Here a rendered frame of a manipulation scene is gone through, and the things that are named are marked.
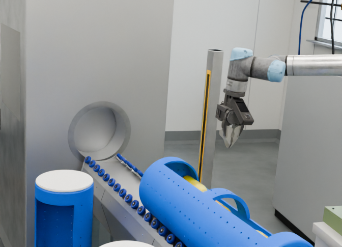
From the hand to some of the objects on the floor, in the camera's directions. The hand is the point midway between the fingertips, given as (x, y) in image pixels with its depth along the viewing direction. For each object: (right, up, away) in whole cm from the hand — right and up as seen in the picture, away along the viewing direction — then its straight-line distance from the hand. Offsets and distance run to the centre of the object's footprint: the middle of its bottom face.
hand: (229, 145), depth 195 cm
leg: (-72, -109, +140) cm, 191 cm away
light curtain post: (-11, -120, +113) cm, 166 cm away
